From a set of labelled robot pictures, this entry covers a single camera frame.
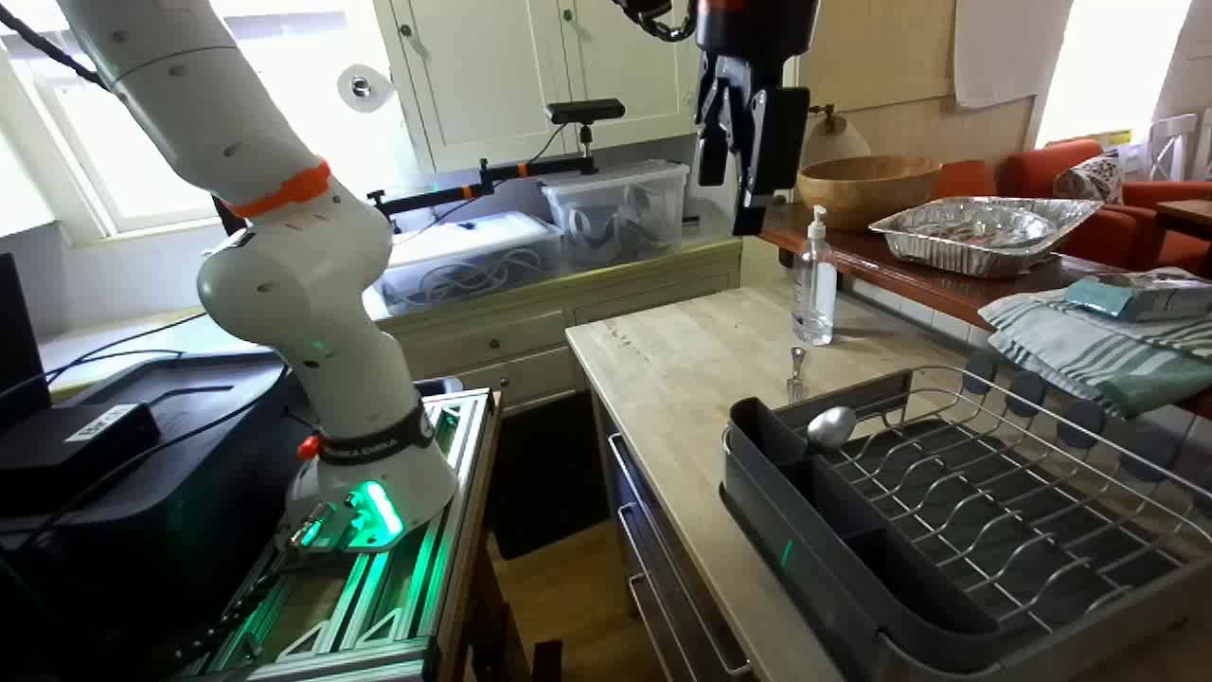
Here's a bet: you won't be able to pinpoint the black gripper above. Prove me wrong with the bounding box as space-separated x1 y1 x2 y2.
693 0 822 238

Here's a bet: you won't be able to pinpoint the large wooden bowl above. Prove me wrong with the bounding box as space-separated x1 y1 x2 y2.
791 153 942 235

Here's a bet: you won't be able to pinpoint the white cabinet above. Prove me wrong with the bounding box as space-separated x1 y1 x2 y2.
376 0 713 175

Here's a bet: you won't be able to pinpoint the small black box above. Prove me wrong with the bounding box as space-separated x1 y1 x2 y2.
0 395 163 515

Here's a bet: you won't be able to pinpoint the black computer case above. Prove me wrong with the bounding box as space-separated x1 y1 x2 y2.
0 357 307 647

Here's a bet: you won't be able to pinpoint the black cutlery holder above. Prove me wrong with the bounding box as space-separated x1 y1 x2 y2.
728 391 1016 641

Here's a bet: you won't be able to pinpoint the aluminium foil tray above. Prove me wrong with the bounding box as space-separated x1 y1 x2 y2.
868 194 1104 281

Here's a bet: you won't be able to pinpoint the black monitor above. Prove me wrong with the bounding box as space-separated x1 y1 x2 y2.
0 249 54 432

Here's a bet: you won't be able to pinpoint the teal folded cloth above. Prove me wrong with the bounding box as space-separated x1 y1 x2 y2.
1063 277 1149 321

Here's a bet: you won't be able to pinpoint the black stereo camera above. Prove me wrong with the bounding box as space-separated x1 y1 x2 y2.
544 94 629 128

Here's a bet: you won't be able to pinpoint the clear plastic storage bin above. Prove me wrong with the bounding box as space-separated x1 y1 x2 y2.
538 165 693 273
376 208 565 315

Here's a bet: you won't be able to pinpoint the clear hand sanitizer pump bottle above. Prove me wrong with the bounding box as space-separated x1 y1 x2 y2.
789 200 839 352

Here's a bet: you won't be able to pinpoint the counter drawer cabinet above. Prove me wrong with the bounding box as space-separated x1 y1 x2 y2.
584 391 760 682

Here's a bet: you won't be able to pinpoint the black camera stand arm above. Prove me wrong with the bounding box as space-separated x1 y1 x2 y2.
368 119 603 220

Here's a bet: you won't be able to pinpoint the red sofa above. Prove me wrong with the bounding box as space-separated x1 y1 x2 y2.
933 137 1212 277

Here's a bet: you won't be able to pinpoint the striped folded kitchen towels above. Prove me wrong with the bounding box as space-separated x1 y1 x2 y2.
976 271 1212 420

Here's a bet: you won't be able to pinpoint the aluminium robot mounting stand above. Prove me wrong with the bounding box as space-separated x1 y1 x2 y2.
185 383 505 682

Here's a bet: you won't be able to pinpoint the grey metal dish rack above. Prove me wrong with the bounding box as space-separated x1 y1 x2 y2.
714 357 1212 682

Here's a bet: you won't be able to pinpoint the white round disc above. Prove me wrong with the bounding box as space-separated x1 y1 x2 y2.
332 62 397 114

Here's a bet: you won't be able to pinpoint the silver spoon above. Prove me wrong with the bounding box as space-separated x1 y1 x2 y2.
803 403 863 456

